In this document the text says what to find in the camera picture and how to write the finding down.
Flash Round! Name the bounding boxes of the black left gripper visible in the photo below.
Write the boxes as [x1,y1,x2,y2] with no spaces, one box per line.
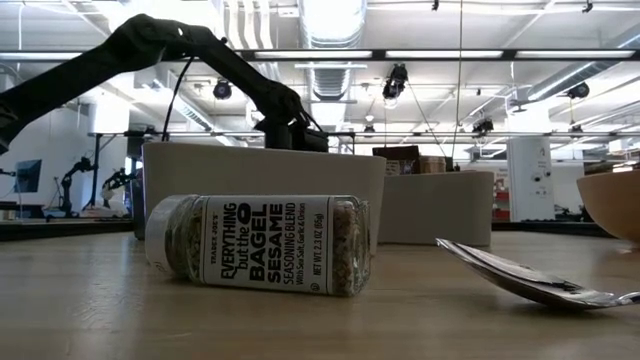
[263,116,331,154]

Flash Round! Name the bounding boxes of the light grey plastic bin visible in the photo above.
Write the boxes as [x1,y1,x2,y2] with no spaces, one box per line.
[141,141,387,256]
[378,169,496,247]

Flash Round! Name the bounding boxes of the brown sauce packet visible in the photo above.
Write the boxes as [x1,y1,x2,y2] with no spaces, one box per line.
[372,145,421,176]

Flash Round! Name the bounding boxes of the beige cup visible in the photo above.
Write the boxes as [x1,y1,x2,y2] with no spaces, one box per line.
[418,155,448,175]

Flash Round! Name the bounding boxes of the bagel sesame seasoning jar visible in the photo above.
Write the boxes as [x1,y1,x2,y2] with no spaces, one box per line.
[144,193,372,299]

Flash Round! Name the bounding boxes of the black overhead light bar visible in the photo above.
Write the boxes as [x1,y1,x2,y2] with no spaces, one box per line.
[0,48,640,63]

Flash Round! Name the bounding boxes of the dark grey plastic bin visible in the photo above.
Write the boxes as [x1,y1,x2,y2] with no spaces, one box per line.
[130,167,146,241]

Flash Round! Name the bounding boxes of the red background boxes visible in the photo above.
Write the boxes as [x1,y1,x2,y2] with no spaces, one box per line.
[493,188,509,221]

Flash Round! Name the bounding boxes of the white pillar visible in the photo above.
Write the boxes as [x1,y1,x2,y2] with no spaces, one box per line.
[506,136,556,222]

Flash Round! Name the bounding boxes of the all-metal spoon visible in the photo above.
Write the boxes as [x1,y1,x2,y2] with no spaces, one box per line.
[435,237,640,310]

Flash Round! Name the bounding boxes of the blue computer monitor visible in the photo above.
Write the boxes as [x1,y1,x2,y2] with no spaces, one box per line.
[13,158,44,195]

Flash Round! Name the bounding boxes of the black background frame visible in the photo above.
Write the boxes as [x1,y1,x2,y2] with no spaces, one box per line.
[88,129,640,221]

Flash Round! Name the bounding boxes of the silver ventilation duct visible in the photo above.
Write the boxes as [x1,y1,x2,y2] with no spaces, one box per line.
[298,0,369,101]

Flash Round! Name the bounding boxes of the thin hanging cable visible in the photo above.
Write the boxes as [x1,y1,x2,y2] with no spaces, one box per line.
[452,0,464,159]

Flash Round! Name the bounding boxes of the black aluminium table frame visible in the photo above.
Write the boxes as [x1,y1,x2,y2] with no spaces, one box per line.
[0,218,611,242]

